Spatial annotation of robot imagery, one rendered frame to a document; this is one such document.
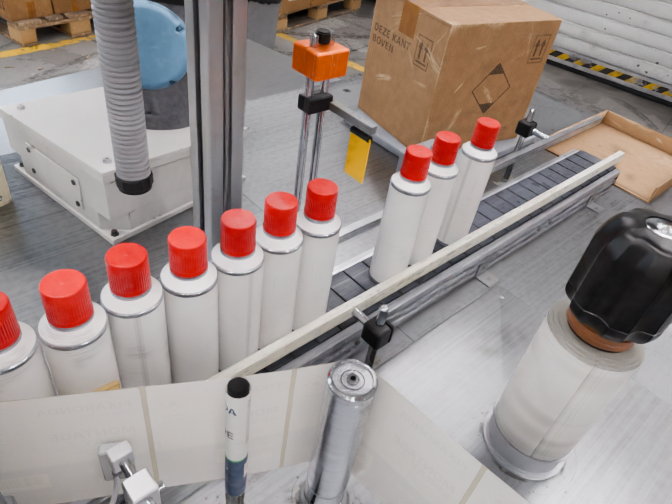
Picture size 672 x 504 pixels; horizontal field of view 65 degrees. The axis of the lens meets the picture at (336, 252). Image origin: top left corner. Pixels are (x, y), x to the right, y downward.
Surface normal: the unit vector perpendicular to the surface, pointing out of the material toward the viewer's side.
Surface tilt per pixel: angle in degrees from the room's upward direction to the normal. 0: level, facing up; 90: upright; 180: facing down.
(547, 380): 91
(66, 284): 3
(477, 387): 0
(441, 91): 90
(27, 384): 90
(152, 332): 90
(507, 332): 0
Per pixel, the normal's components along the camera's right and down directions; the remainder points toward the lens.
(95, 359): 0.79, 0.47
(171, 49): 0.18, 0.69
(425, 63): -0.86, 0.23
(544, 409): -0.63, 0.43
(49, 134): 0.15, -0.81
